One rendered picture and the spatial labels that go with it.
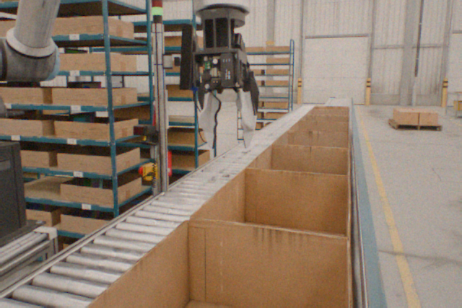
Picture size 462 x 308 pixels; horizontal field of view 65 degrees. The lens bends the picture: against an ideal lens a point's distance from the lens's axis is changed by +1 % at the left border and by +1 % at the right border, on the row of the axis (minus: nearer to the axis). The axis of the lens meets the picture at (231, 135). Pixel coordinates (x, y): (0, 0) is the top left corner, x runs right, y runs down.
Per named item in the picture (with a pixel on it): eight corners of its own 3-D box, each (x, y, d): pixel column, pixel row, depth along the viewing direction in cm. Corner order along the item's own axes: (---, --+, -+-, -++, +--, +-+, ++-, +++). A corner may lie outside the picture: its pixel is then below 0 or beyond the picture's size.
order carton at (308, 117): (304, 138, 256) (304, 114, 254) (348, 140, 248) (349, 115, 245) (297, 148, 219) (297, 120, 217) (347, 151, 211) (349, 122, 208)
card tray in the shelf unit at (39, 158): (-2, 163, 241) (-4, 148, 239) (35, 154, 270) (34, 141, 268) (49, 167, 230) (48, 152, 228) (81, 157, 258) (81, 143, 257)
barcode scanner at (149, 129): (131, 146, 167) (131, 123, 167) (144, 145, 178) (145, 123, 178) (144, 146, 165) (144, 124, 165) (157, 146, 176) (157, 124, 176)
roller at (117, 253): (86, 252, 127) (85, 239, 127) (227, 277, 112) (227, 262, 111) (76, 260, 123) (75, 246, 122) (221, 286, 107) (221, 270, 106)
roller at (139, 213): (137, 218, 158) (137, 207, 157) (253, 234, 142) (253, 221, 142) (131, 223, 153) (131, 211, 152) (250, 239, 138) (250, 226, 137)
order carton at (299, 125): (297, 148, 219) (297, 120, 217) (348, 151, 210) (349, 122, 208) (286, 163, 182) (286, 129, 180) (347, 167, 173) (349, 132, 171)
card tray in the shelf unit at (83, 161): (57, 169, 227) (55, 153, 225) (89, 158, 255) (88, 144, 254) (113, 173, 215) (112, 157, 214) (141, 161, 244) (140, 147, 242)
